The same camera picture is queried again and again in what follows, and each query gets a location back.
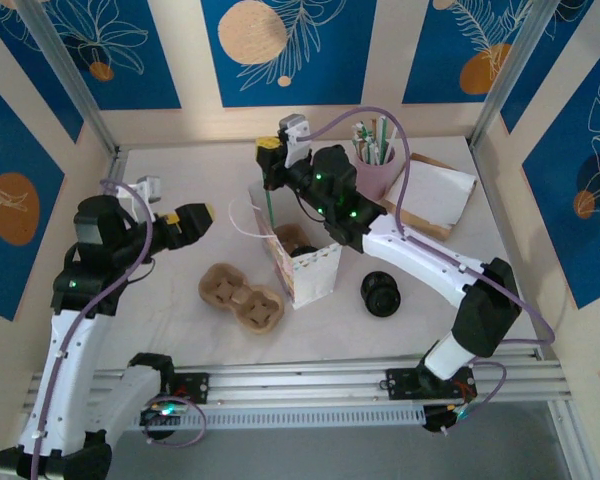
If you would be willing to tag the dark green straw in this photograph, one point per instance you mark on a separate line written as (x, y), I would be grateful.
(270, 210)

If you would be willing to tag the white paper gift bag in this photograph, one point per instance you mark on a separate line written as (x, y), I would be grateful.
(315, 280)

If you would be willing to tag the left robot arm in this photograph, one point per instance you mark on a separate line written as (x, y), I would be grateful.
(60, 380)

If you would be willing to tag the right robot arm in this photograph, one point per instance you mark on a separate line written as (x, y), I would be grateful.
(430, 260)

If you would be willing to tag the pink straw holder cup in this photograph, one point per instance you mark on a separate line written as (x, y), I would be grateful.
(377, 180)

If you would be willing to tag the green white paper straw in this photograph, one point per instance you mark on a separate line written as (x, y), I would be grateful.
(359, 135)
(369, 146)

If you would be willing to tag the white straw green stripes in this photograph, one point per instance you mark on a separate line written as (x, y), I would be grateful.
(391, 142)

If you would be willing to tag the paper wrapped straw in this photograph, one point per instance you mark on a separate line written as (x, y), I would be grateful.
(381, 127)

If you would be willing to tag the white napkin stack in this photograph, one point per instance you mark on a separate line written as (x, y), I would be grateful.
(440, 190)

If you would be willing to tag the white napkins on tray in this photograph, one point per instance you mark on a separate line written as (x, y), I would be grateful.
(430, 231)

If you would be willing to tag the black left controller board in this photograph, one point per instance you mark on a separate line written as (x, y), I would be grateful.
(155, 417)

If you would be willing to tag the black controller board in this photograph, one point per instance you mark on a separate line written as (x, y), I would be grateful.
(155, 417)
(440, 420)

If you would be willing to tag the black right controller board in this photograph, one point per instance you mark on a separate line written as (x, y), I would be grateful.
(440, 420)

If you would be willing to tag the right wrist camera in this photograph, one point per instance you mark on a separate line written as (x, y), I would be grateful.
(295, 130)

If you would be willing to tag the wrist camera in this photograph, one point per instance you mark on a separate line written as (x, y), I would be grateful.
(295, 130)
(150, 189)

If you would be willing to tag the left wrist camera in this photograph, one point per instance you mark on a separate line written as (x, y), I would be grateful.
(150, 189)

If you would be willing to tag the aluminium side frame rail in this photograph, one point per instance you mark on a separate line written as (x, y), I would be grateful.
(111, 165)

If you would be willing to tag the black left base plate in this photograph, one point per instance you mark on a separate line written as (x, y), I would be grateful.
(195, 387)

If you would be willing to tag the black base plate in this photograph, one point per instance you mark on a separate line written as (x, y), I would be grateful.
(195, 387)
(400, 382)

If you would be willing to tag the aluminium left frame post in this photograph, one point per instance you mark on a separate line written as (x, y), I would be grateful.
(65, 70)

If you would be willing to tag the aluminium frame post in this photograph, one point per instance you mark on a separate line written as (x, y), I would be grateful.
(65, 70)
(516, 70)

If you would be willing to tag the aluminium front frame rail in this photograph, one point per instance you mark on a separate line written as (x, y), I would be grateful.
(305, 380)

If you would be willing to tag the aluminium right frame post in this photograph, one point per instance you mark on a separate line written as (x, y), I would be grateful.
(516, 70)

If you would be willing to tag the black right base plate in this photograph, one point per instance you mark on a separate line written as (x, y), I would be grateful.
(400, 382)

